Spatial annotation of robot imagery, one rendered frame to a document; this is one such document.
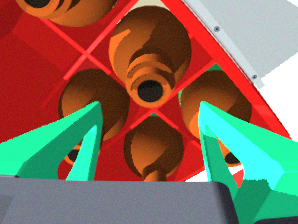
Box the red crate with dividers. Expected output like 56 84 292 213
0 0 292 181

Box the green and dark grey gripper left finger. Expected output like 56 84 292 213
0 102 103 180

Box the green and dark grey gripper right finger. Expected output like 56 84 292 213
198 102 298 224

